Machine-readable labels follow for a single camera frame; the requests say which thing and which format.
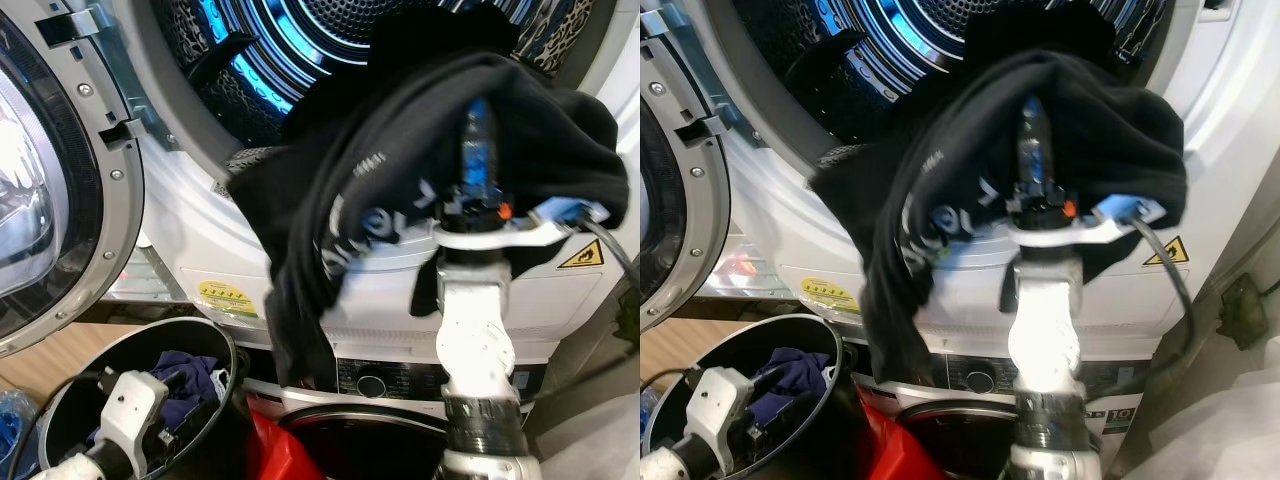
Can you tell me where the dark round washer door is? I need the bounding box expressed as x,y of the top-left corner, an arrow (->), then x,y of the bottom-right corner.
895,400 -> 1031,480
278,405 -> 451,480

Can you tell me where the white washing machine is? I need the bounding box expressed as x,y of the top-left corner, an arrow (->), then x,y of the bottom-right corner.
855,345 -> 1141,480
240,345 -> 601,480

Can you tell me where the red plastic item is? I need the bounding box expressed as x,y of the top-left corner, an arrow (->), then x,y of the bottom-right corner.
855,390 -> 946,480
245,405 -> 326,480

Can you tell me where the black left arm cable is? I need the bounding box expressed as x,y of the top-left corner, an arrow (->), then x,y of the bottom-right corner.
5,372 -> 111,480
640,368 -> 701,393

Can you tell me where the grey perforated lint filter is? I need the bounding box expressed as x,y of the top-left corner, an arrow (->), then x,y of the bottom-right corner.
225,145 -> 291,176
815,143 -> 871,171

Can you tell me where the purple cloth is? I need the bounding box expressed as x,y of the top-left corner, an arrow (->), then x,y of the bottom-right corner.
745,347 -> 836,431
145,350 -> 226,431

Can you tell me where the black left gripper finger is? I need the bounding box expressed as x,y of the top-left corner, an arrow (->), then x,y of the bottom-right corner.
160,366 -> 217,396
752,366 -> 807,396

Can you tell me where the black round laundry basket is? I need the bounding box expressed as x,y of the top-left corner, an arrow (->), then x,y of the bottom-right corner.
35,315 -> 251,480
640,312 -> 861,480

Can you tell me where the white plastic bag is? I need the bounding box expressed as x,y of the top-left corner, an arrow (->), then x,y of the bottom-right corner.
1120,340 -> 1280,480
530,400 -> 641,480

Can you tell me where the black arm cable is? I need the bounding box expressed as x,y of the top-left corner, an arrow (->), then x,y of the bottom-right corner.
1120,215 -> 1196,401
5,372 -> 111,480
520,215 -> 641,401
640,368 -> 701,393

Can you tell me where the yellow oval label sticker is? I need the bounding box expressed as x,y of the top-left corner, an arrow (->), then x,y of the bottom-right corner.
195,280 -> 259,319
800,277 -> 863,316

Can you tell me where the round dryer door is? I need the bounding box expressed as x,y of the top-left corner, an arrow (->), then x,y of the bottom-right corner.
0,10 -> 146,359
640,10 -> 736,331

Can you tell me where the yellow triangle warning sticker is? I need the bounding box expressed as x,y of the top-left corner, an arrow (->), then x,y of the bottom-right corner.
1143,235 -> 1191,266
558,238 -> 606,269

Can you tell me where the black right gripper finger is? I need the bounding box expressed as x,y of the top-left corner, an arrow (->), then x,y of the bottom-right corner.
463,97 -> 499,186
1020,96 -> 1054,186

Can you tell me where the dark green wall fitting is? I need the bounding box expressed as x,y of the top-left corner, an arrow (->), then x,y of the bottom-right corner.
1215,275 -> 1271,351
615,290 -> 641,341

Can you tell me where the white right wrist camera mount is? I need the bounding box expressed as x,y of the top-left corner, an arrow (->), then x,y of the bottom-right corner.
432,198 -> 611,251
1005,195 -> 1171,246

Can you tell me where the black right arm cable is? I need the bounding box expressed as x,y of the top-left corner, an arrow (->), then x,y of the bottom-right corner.
1120,215 -> 1196,401
520,215 -> 641,401

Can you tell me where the white tumble dryer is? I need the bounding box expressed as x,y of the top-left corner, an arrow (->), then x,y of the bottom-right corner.
100,0 -> 641,371
690,0 -> 1280,366

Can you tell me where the black garment with white print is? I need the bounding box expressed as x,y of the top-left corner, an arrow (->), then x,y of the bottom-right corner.
808,45 -> 1189,386
225,45 -> 631,391

